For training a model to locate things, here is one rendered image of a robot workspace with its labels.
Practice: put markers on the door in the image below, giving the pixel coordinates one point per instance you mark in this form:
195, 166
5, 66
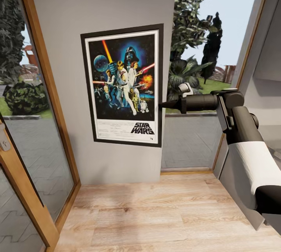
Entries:
39, 180

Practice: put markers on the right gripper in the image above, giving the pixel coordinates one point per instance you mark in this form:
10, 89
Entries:
188, 103

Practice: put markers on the cabinet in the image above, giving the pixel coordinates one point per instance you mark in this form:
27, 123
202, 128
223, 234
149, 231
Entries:
269, 64

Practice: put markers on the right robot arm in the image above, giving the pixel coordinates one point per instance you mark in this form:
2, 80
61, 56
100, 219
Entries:
256, 175

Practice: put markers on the poster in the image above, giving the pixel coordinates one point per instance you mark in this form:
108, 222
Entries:
124, 76

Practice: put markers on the fixed window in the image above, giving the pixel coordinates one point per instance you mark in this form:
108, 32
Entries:
210, 44

